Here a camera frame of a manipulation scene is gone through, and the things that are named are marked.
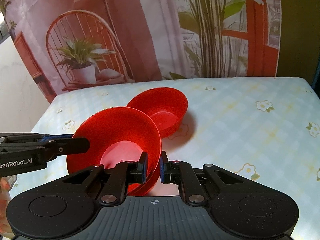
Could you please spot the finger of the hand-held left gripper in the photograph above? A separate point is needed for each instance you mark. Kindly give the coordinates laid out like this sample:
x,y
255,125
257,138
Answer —
x,y
72,145
57,136

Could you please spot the person's left hand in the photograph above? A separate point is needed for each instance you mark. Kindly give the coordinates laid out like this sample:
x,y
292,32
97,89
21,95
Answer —
x,y
3,188

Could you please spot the printed room backdrop cloth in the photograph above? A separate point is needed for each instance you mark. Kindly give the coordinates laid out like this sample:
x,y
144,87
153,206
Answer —
x,y
150,30

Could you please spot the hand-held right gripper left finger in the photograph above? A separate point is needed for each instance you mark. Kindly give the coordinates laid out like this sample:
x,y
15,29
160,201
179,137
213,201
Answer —
x,y
143,167

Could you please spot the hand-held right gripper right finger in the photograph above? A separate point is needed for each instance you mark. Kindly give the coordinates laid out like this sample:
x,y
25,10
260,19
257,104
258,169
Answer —
x,y
163,171

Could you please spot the floral checked tablecloth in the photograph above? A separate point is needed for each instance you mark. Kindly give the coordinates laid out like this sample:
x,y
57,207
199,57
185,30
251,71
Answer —
x,y
237,130

